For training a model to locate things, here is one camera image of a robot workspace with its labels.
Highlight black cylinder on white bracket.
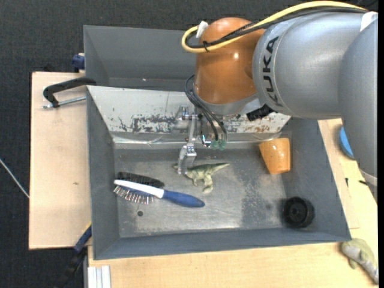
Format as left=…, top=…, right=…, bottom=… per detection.
left=245, top=103, right=272, bottom=122

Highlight grey metal bin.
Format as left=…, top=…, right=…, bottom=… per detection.
left=83, top=25, right=352, bottom=260

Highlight green toy dinosaur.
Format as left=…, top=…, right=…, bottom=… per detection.
left=173, top=161, right=231, bottom=194

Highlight black round wheel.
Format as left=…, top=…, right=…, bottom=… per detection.
left=281, top=196, right=316, bottom=229

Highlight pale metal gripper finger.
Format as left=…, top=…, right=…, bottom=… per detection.
left=176, top=146, right=188, bottom=175
left=183, top=142, right=198, bottom=174

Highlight pale flat board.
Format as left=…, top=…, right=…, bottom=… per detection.
left=28, top=71, right=92, bottom=250

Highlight pale green toy animal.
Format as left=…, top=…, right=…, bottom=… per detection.
left=340, top=238, right=378, bottom=284

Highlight blue round object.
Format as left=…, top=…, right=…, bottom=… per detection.
left=339, top=125, right=355, bottom=161

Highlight orange cup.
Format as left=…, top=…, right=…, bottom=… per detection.
left=258, top=137, right=292, bottom=175

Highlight blue and white brush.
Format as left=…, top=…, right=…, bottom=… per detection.
left=113, top=171, right=206, bottom=209

